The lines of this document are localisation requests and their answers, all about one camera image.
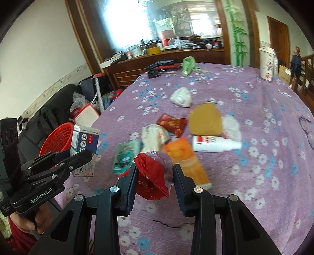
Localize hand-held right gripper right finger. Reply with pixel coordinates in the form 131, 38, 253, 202
173, 164, 282, 255

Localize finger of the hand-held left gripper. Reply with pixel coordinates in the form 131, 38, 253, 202
26, 149, 93, 183
21, 151, 71, 172

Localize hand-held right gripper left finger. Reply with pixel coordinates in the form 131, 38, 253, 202
27, 164, 140, 255

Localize white blue medicine box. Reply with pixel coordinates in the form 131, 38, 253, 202
70, 124, 100, 177

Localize red plastic basket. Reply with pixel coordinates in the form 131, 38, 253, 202
39, 123, 74, 157

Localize red wrapper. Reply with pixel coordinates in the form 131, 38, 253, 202
119, 151, 173, 200

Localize person's left forearm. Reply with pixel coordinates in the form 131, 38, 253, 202
8, 218, 40, 255

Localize person's left hand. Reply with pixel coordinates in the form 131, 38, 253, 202
11, 203, 53, 236

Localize black sofa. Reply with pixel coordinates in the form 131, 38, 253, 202
16, 84, 82, 162

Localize orange packet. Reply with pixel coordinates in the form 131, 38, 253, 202
162, 137, 212, 190

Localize teal tissue packet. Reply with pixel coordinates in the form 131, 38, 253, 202
111, 140, 143, 175

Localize black backpack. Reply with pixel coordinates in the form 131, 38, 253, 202
37, 105, 72, 134

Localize red white box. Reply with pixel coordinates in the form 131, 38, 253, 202
75, 104, 100, 124

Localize white spray bottle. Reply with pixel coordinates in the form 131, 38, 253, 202
192, 135, 242, 153

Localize clear plastic bag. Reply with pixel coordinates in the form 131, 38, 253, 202
71, 92, 90, 113

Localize silver wrapped pole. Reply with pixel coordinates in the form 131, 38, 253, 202
94, 77, 105, 114

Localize red foil packet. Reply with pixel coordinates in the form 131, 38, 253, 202
156, 113, 188, 138

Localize colourful bag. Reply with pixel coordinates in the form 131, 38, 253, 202
102, 89, 123, 109

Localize dark fabric bag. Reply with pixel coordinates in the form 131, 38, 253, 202
78, 75, 109, 103

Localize clear plastic wrapper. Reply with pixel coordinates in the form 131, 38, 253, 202
221, 115, 242, 143

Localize purple floral tablecloth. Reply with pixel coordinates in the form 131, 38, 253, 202
53, 62, 314, 255

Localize white crumpled tissue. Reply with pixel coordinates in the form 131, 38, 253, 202
170, 87, 192, 108

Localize white tray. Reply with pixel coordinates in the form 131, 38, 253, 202
99, 60, 119, 69

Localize wooden counter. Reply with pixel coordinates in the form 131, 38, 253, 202
99, 48, 226, 92

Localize metal pot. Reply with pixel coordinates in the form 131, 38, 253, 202
128, 45, 143, 58

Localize green cloth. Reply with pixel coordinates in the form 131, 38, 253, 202
181, 56, 197, 76

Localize black red tool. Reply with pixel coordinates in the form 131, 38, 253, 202
146, 59, 182, 72

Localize eyeglasses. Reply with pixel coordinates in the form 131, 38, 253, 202
298, 116, 314, 148

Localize white canister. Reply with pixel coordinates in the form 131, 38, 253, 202
259, 46, 279, 82

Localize cardboard box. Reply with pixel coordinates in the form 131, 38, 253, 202
278, 65, 293, 85

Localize wooden stair railing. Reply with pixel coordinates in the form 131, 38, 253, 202
291, 46, 314, 97

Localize wooden door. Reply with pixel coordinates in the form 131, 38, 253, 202
267, 16, 291, 67

